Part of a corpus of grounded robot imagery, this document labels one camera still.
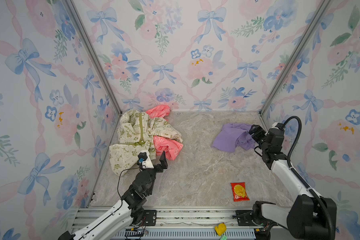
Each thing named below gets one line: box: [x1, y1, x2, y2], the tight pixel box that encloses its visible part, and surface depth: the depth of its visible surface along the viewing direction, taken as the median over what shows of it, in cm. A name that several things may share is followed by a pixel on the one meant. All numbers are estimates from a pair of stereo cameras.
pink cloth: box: [146, 105, 184, 161], surface depth 94 cm
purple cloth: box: [211, 123, 256, 153], surface depth 102 cm
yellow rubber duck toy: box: [214, 223, 227, 236], surface depth 71 cm
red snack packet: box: [230, 182, 250, 202], surface depth 83 cm
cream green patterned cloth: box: [109, 109, 183, 177], surface depth 97 cm
